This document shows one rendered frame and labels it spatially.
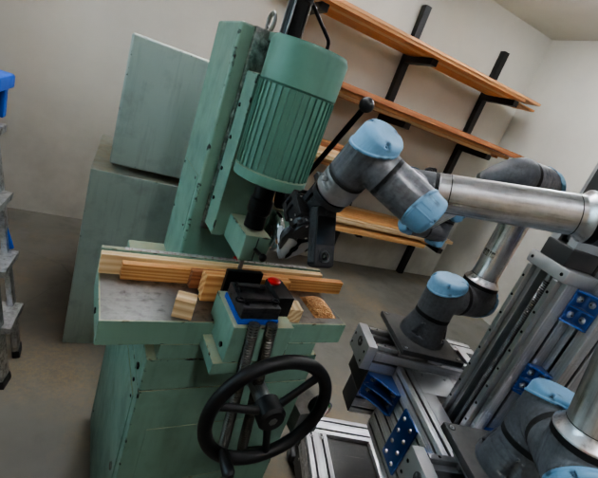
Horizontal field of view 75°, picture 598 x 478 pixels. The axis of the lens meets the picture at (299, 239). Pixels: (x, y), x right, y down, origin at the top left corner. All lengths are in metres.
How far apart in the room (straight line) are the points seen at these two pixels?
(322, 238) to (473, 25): 3.64
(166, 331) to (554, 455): 0.75
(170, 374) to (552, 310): 0.91
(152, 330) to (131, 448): 0.35
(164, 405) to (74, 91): 2.52
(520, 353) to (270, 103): 0.87
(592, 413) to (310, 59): 0.79
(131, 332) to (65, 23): 2.56
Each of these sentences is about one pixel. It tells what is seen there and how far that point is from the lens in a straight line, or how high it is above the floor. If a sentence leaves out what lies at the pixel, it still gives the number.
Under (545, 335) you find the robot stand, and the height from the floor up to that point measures 1.08.
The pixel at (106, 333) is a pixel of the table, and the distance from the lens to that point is 0.87.
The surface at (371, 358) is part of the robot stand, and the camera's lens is 1.34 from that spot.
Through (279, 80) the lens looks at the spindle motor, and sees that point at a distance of 0.86.
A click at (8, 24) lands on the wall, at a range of 3.23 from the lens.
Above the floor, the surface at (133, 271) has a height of 0.92.
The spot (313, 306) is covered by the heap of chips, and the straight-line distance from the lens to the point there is 1.07.
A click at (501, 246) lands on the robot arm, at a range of 1.39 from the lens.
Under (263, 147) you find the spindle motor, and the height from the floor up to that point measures 1.28.
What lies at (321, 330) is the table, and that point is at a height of 0.88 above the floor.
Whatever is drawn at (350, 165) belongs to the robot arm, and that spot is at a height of 1.33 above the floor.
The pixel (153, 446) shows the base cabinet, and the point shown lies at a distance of 1.13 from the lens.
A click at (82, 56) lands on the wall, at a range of 3.17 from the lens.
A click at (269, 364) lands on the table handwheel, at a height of 0.94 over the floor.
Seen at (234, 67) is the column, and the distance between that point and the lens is 1.07.
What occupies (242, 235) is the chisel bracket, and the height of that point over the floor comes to 1.06.
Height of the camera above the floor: 1.41
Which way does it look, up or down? 19 degrees down
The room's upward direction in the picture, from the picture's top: 21 degrees clockwise
